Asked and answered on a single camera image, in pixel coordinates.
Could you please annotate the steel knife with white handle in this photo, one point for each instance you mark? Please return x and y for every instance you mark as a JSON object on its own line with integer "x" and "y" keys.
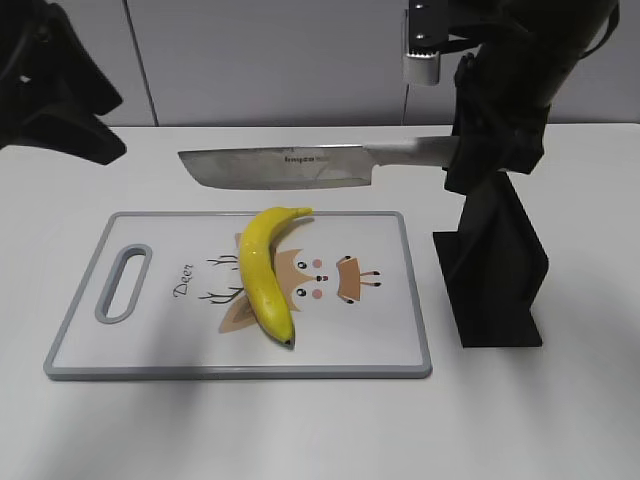
{"x": 312, "y": 167}

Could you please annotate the yellow plastic banana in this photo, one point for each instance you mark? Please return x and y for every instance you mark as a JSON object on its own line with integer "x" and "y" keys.
{"x": 258, "y": 276}

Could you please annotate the white grey-rimmed deer cutting board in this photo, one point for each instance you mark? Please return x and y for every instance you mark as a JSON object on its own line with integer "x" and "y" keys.
{"x": 162, "y": 299}

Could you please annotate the black knife stand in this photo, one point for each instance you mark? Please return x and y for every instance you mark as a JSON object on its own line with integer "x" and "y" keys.
{"x": 493, "y": 266}

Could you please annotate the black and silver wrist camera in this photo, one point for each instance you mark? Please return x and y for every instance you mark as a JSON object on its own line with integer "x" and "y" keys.
{"x": 432, "y": 29}

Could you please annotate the black gloved right hand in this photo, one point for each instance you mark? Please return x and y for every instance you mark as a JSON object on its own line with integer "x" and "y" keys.
{"x": 494, "y": 132}

